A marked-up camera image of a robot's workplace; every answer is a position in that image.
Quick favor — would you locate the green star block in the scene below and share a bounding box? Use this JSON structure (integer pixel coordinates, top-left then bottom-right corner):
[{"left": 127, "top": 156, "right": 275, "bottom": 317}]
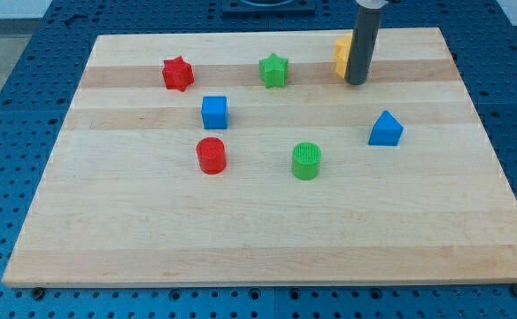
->
[{"left": 259, "top": 53, "right": 289, "bottom": 89}]

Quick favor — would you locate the red star block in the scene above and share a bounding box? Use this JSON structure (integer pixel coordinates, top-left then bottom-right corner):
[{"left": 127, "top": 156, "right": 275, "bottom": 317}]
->
[{"left": 162, "top": 56, "right": 195, "bottom": 91}]

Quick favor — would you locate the light wooden board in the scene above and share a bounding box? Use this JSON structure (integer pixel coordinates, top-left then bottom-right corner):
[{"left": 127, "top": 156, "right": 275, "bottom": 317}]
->
[{"left": 3, "top": 27, "right": 517, "bottom": 288}]

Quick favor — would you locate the green cylinder block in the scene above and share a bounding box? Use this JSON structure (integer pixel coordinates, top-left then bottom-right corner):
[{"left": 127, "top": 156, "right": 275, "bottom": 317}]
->
[{"left": 291, "top": 142, "right": 322, "bottom": 180}]

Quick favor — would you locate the red cylinder block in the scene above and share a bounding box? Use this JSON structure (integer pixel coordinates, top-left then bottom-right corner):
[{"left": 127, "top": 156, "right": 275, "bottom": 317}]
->
[{"left": 196, "top": 137, "right": 227, "bottom": 175}]

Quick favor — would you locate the blue cube block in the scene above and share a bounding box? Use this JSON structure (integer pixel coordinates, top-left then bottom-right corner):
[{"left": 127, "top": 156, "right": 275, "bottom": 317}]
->
[{"left": 200, "top": 96, "right": 228, "bottom": 129}]

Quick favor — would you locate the blue pentagon block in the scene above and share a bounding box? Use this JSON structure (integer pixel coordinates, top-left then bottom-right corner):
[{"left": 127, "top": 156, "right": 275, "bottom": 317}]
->
[{"left": 368, "top": 111, "right": 404, "bottom": 146}]

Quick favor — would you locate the yellow block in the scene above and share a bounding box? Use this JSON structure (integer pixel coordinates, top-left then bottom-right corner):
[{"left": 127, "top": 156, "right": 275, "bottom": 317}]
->
[{"left": 334, "top": 33, "right": 353, "bottom": 78}]

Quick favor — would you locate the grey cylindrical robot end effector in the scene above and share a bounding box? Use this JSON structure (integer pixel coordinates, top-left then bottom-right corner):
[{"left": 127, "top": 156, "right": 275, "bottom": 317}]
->
[{"left": 344, "top": 0, "right": 388, "bottom": 86}]

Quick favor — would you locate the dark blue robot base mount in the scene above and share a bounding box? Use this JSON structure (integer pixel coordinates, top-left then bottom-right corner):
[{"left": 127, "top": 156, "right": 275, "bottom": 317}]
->
[{"left": 219, "top": 0, "right": 316, "bottom": 16}]

